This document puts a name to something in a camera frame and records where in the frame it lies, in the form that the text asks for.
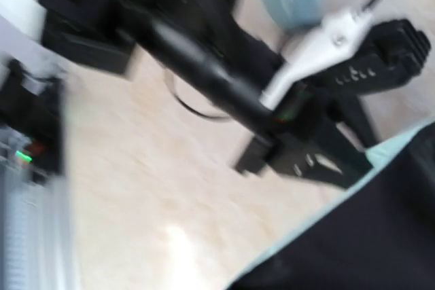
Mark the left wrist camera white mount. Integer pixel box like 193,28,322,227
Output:
258,7,432,111

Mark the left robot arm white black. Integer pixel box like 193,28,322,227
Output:
1,0,372,188

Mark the mint green black umbrella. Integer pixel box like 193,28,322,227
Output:
230,123,434,289

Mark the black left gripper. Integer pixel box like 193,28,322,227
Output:
234,92,379,189

